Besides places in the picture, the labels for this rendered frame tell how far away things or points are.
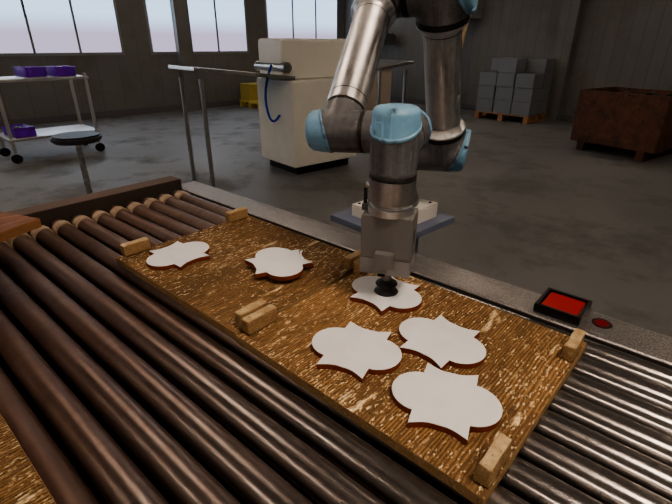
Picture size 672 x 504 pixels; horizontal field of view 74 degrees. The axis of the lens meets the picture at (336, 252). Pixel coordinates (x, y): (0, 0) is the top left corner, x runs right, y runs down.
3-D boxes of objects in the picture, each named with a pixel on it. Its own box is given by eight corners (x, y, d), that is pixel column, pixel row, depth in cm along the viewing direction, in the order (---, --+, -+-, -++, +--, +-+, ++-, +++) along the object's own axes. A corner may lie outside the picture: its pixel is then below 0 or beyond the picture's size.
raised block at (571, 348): (571, 341, 69) (576, 325, 67) (584, 345, 67) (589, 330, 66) (558, 359, 65) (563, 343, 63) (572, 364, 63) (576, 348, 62)
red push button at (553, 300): (549, 297, 84) (551, 291, 84) (584, 309, 81) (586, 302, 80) (538, 310, 80) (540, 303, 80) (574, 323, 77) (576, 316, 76)
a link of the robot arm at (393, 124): (428, 103, 70) (418, 110, 62) (422, 172, 74) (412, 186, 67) (379, 101, 72) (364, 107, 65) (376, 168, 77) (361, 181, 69)
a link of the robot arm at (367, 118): (374, 105, 83) (357, 113, 74) (436, 105, 80) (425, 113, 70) (375, 148, 86) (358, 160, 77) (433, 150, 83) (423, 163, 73)
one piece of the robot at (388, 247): (353, 198, 68) (351, 291, 75) (412, 204, 66) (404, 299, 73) (368, 181, 77) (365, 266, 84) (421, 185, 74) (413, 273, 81)
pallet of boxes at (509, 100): (544, 120, 870) (556, 58, 824) (526, 124, 825) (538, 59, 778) (493, 114, 944) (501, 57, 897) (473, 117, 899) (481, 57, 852)
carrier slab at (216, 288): (248, 220, 119) (247, 214, 118) (371, 266, 94) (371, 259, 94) (117, 264, 95) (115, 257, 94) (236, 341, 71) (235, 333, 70)
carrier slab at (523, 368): (373, 268, 94) (373, 261, 93) (584, 350, 69) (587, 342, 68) (236, 343, 70) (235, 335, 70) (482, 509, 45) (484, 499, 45)
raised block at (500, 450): (496, 445, 51) (500, 428, 50) (512, 455, 49) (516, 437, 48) (471, 480, 47) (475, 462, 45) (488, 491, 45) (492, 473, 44)
